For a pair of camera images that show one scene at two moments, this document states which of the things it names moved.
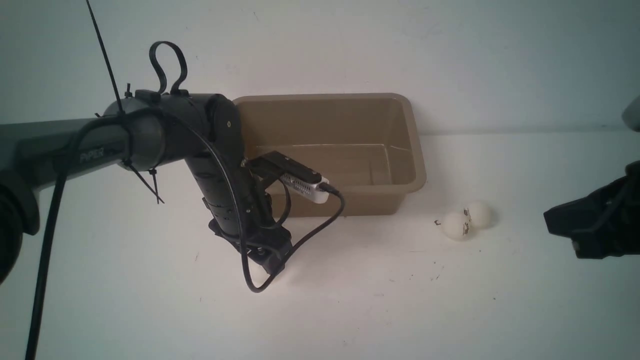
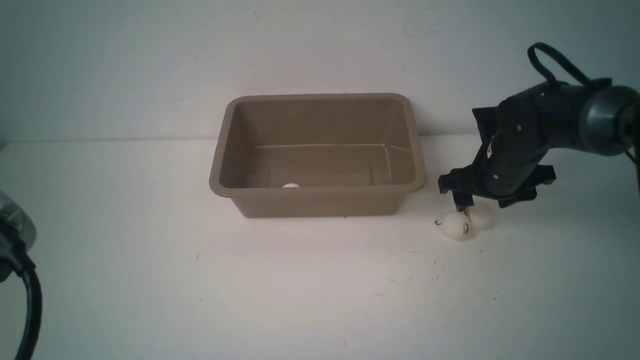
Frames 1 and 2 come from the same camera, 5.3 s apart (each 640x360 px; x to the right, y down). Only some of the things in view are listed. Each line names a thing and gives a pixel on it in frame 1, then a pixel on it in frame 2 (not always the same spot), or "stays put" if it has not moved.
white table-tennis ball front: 456,226 stays put
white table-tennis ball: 480,215 stays put
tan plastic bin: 365,148 stays put
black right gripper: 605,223 -> 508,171
